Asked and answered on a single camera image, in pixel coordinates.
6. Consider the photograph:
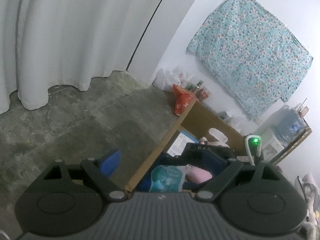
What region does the pink plush doll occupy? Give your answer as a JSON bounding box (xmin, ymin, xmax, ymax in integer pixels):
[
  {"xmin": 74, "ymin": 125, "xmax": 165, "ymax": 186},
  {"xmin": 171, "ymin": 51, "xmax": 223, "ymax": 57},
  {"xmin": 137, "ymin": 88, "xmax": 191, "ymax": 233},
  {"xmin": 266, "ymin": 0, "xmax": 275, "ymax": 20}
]
[{"xmin": 187, "ymin": 128, "xmax": 229, "ymax": 184}]

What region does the light blue towel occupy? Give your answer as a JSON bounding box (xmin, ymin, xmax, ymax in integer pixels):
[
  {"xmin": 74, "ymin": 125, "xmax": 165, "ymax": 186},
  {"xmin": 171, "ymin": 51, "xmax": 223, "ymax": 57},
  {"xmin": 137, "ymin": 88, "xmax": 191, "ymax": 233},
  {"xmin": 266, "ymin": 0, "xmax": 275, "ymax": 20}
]
[{"xmin": 149, "ymin": 165, "xmax": 187, "ymax": 193}]

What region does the white plastic bag near dispenser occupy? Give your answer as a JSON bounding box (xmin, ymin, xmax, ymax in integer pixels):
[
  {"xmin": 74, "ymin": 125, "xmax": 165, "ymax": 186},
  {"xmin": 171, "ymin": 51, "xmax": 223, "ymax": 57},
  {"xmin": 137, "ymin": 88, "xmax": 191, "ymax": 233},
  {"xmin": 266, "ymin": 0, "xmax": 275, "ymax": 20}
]
[{"xmin": 219, "ymin": 111, "xmax": 254, "ymax": 135}]

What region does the brown cardboard box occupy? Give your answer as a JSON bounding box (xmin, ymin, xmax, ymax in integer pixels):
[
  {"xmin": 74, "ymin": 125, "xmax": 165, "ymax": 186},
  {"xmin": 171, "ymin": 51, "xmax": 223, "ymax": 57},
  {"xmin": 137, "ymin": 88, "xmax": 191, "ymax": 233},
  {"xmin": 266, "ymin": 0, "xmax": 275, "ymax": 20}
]
[{"xmin": 125, "ymin": 100, "xmax": 245, "ymax": 192}]

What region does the white water dispenser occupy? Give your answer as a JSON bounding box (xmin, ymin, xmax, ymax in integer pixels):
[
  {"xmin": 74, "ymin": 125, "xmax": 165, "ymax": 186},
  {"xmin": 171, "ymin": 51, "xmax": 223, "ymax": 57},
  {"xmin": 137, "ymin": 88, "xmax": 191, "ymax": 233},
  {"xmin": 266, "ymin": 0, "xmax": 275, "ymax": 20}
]
[{"xmin": 254, "ymin": 118, "xmax": 284, "ymax": 160}]

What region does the red drink carton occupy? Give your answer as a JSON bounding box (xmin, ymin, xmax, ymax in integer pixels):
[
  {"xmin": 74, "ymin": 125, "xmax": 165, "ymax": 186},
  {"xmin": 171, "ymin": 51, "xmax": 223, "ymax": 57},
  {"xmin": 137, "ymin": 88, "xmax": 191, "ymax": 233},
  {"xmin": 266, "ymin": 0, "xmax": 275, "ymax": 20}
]
[{"xmin": 195, "ymin": 88, "xmax": 210, "ymax": 102}]

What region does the red snack bag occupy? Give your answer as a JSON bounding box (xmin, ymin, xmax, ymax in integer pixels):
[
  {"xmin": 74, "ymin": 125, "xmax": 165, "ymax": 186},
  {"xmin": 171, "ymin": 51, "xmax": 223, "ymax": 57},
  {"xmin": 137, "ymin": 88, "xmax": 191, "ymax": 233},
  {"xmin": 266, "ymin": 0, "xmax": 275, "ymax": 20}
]
[{"xmin": 172, "ymin": 85, "xmax": 196, "ymax": 116}]

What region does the blue water jug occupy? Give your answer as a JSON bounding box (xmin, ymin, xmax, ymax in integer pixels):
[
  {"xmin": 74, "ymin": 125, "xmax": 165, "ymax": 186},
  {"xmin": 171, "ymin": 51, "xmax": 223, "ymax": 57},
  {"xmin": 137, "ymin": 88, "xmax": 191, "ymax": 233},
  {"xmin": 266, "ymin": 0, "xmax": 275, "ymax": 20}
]
[{"xmin": 273, "ymin": 105, "xmax": 306, "ymax": 145}]

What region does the white curtain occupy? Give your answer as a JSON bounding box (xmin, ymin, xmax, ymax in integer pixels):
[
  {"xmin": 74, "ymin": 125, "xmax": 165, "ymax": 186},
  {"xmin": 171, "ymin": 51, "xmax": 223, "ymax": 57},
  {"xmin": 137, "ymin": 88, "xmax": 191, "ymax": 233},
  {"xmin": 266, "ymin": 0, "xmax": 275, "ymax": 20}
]
[{"xmin": 1, "ymin": 0, "xmax": 161, "ymax": 113}]

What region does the white plastic bag by wall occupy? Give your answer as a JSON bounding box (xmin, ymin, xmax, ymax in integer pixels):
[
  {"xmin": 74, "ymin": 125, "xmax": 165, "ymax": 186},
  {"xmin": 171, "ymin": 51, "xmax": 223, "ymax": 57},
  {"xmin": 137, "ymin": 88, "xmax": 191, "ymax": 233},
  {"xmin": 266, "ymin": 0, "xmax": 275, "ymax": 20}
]
[{"xmin": 152, "ymin": 66, "xmax": 193, "ymax": 92}]

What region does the teal floral wall cloth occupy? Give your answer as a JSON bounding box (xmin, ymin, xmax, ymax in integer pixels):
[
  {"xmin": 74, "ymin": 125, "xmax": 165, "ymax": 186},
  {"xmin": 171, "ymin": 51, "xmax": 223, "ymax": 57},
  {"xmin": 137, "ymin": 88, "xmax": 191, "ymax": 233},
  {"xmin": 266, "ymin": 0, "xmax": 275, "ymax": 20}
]
[{"xmin": 187, "ymin": 0, "xmax": 313, "ymax": 120}]

